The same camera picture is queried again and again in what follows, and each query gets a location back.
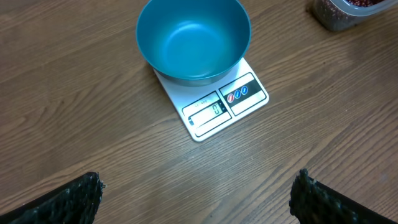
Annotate white digital kitchen scale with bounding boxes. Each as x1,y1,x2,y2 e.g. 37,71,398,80
156,58,269,142

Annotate blue plastic bowl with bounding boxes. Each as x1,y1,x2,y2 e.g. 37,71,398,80
136,0,252,86

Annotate red beans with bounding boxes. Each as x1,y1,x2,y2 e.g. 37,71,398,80
347,0,383,7

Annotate clear plastic food container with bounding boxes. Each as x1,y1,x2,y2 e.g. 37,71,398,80
312,0,397,32

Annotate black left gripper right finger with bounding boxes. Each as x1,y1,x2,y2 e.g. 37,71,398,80
289,169,397,224

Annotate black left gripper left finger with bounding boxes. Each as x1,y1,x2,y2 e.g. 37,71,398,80
1,172,104,224

